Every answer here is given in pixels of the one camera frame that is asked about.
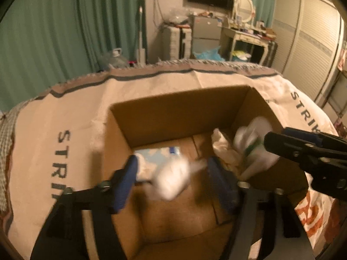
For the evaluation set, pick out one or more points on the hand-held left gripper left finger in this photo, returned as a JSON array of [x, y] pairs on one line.
[[125, 184]]

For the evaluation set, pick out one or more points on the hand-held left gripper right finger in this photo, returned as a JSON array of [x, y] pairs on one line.
[[220, 184]]

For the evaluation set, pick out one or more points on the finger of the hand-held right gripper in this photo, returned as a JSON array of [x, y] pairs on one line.
[[282, 144], [301, 135]]

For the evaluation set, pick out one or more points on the white soft pack green print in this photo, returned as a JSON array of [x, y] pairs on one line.
[[252, 138]]

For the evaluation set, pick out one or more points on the brown cardboard box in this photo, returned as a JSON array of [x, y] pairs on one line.
[[168, 113]]

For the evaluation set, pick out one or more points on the white crumpled plastic bag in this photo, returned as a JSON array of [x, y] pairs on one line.
[[225, 149]]

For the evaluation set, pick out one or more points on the blue white tissue pack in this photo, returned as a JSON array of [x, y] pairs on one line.
[[158, 155]]

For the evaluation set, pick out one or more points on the white sliding wardrobe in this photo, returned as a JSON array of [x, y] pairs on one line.
[[306, 46]]

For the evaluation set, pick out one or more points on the beige printed blanket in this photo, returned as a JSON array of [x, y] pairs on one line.
[[67, 108]]

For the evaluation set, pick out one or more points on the white dressing table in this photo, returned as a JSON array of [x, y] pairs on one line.
[[245, 39]]

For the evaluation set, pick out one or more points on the blue plastic bag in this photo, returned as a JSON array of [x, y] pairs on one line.
[[208, 54]]

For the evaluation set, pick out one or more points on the checked bed sheet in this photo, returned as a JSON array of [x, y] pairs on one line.
[[5, 151]]

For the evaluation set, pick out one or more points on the clear water jug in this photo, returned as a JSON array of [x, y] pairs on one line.
[[115, 59]]

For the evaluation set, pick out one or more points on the white oval vanity mirror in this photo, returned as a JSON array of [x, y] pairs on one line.
[[245, 7]]

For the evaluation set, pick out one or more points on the white stick vacuum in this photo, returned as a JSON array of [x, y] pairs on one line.
[[141, 40]]

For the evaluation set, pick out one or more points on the white ribbed suitcase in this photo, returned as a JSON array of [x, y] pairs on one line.
[[176, 42]]

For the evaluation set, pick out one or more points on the clear plastic bag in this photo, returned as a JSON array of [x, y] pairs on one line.
[[177, 16]]

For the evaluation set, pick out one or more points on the green curtain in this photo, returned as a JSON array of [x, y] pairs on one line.
[[67, 24]]

